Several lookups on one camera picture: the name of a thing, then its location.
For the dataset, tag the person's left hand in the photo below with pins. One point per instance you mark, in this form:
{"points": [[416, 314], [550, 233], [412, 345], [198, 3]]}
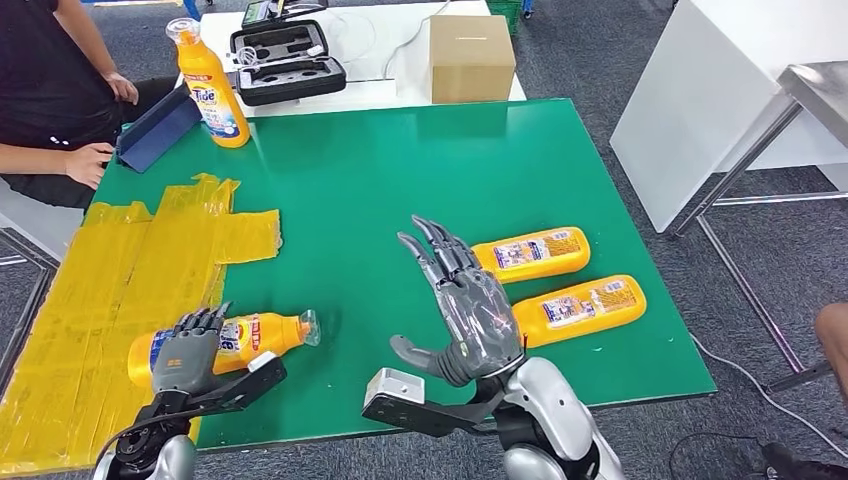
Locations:
{"points": [[122, 87]]}

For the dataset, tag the white side table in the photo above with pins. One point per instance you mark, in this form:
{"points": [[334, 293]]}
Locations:
{"points": [[384, 46]]}

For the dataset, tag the blue tablet case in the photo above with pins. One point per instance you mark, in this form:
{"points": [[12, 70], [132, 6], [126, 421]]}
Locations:
{"points": [[156, 132]]}

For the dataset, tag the white bench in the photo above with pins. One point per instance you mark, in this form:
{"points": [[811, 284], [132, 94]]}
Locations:
{"points": [[33, 222]]}

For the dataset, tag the person's leg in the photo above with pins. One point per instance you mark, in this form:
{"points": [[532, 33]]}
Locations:
{"points": [[833, 351]]}

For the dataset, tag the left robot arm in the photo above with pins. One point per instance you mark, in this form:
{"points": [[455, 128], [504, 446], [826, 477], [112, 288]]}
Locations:
{"points": [[166, 450]]}

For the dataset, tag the person's right hand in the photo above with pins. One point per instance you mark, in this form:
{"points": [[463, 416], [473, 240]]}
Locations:
{"points": [[89, 164]]}

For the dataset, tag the grey metal frame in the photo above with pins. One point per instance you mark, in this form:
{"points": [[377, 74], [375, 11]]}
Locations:
{"points": [[30, 298]]}

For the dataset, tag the person's right forearm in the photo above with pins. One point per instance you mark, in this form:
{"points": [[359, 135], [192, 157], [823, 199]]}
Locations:
{"points": [[33, 158]]}

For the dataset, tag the orange detergent bottle clear cap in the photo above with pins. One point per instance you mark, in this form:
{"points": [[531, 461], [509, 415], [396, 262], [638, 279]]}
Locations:
{"points": [[265, 334], [583, 308], [536, 254], [212, 99]]}

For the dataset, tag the person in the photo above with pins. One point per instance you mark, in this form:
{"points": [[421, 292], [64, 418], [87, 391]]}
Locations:
{"points": [[40, 73]]}

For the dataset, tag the white board panel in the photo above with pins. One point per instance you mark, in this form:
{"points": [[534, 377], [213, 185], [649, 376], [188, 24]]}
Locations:
{"points": [[689, 99]]}

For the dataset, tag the green plastic crate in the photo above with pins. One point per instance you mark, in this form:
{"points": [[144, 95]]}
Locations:
{"points": [[503, 13]]}

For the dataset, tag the person's left forearm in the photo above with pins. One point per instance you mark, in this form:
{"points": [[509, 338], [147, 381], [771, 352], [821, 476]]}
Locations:
{"points": [[86, 36]]}

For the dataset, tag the yellow taped sheet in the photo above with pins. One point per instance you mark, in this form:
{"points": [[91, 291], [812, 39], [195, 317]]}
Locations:
{"points": [[99, 265]]}

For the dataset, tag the small white adapter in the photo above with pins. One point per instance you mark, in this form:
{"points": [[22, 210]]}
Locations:
{"points": [[316, 50]]}

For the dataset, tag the black shoe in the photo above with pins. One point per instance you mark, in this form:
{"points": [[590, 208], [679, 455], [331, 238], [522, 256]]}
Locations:
{"points": [[802, 464]]}

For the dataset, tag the brown cardboard box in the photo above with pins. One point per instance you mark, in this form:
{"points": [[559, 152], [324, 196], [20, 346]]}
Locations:
{"points": [[472, 63]]}

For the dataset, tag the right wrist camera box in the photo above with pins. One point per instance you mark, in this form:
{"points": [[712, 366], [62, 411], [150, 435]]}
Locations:
{"points": [[397, 394]]}

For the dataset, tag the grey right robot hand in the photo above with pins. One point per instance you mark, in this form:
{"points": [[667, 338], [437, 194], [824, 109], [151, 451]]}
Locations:
{"points": [[477, 318]]}

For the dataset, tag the black foam case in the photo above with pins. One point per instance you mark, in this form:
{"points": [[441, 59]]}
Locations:
{"points": [[291, 83]]}

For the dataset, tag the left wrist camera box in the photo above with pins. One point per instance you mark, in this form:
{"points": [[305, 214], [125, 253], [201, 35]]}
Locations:
{"points": [[255, 378]]}

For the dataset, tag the blue metal rack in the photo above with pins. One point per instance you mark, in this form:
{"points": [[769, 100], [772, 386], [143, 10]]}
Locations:
{"points": [[526, 8]]}

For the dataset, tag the steel table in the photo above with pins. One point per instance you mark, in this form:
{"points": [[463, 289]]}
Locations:
{"points": [[815, 86]]}

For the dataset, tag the dark tablet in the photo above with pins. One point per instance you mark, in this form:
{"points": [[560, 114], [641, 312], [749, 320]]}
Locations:
{"points": [[232, 81]]}

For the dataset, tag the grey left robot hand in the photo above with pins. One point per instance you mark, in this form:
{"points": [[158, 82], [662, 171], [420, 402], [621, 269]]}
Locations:
{"points": [[182, 361]]}

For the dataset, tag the blue frame leg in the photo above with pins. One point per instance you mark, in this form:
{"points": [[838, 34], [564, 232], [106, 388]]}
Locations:
{"points": [[191, 8]]}

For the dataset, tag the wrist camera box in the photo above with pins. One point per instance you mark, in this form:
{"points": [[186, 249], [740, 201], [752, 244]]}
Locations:
{"points": [[397, 394], [255, 378]]}

